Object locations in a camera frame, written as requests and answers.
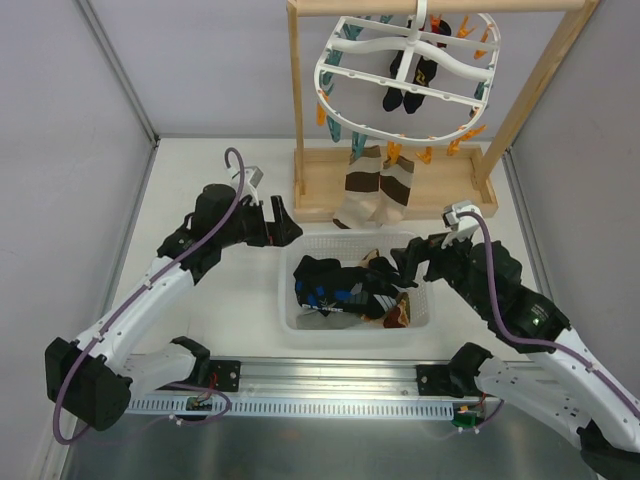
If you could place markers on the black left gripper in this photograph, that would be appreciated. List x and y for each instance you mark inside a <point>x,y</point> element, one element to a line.
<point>267,228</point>

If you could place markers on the black sock with label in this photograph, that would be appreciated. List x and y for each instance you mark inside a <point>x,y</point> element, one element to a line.
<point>378,290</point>

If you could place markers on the teal clothespin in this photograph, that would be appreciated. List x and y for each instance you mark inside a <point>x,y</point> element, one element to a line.
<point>326,82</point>
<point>358,142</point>

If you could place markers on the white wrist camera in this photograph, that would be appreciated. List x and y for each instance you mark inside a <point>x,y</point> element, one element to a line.
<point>460,219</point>
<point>249,186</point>

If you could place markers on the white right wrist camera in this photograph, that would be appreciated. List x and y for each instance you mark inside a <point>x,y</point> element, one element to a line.
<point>460,219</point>

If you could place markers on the orange clothespin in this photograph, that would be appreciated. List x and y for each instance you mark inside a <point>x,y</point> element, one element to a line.
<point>465,29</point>
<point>393,150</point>

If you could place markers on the white plastic laundry basket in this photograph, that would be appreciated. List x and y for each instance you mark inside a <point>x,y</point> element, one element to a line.
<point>307,329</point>

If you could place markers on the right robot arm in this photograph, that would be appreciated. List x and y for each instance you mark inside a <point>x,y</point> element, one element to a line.
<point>591,411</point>

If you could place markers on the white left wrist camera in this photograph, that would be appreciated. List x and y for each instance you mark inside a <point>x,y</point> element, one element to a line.
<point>249,186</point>

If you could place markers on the beige brown patterned sock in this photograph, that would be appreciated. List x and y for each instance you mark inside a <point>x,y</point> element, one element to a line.
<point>395,184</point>

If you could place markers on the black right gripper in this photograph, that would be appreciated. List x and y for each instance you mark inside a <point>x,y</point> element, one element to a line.
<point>426,257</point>

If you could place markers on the white plastic sock hanger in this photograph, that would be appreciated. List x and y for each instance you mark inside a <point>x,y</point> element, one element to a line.
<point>473,60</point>

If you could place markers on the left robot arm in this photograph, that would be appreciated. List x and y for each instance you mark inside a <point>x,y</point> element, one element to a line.
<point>95,376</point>

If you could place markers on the wooden hanger stand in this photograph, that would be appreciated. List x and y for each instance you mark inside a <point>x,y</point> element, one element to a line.
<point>466,175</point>

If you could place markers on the white slotted cable duct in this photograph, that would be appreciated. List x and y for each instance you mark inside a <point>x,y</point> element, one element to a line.
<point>186,405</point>

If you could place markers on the aluminium mounting rail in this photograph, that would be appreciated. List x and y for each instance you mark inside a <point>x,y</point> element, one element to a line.
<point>335,379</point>

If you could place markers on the black blue patterned sock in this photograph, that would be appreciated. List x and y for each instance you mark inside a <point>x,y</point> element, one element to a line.
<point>323,285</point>

